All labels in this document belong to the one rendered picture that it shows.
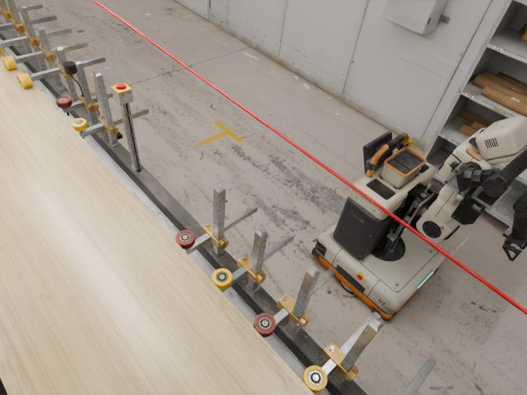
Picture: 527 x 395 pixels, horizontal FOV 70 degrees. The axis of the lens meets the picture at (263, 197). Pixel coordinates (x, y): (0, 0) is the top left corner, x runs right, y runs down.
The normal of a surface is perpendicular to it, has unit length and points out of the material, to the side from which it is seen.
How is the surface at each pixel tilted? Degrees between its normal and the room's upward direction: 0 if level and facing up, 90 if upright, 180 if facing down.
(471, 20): 90
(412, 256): 0
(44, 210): 0
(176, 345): 0
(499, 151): 90
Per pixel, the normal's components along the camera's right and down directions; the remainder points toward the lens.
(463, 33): -0.73, 0.44
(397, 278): 0.10, -0.68
